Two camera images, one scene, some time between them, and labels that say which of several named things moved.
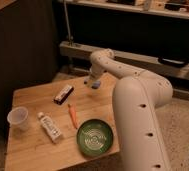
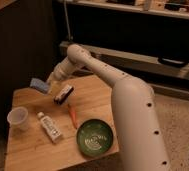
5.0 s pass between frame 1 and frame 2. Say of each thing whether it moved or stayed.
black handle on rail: stayed
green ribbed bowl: stayed
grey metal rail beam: stayed
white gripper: moved
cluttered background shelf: stayed
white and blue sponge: moved
